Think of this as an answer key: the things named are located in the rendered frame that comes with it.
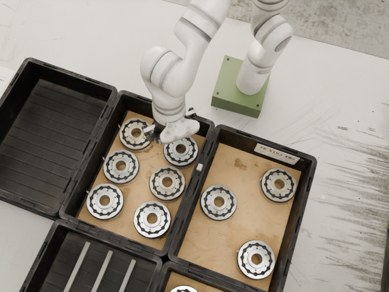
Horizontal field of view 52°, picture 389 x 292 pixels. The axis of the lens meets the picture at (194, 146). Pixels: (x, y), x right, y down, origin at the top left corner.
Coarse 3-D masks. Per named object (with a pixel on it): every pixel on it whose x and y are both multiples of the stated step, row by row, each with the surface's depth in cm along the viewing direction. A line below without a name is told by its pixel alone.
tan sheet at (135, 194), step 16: (128, 112) 125; (112, 144) 121; (144, 160) 120; (160, 160) 120; (144, 176) 118; (128, 192) 116; (144, 192) 116; (128, 208) 114; (176, 208) 115; (96, 224) 112; (112, 224) 113; (128, 224) 113; (144, 240) 111; (160, 240) 112
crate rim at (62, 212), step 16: (128, 96) 116; (112, 112) 114; (96, 144) 110; (80, 176) 107; (192, 176) 108; (64, 208) 104; (80, 224) 102; (176, 224) 103; (128, 240) 103; (160, 256) 101
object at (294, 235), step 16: (224, 128) 113; (208, 144) 112; (272, 144) 112; (192, 192) 106; (304, 192) 108; (304, 208) 106; (176, 240) 102; (288, 256) 102; (208, 272) 99; (256, 288) 99
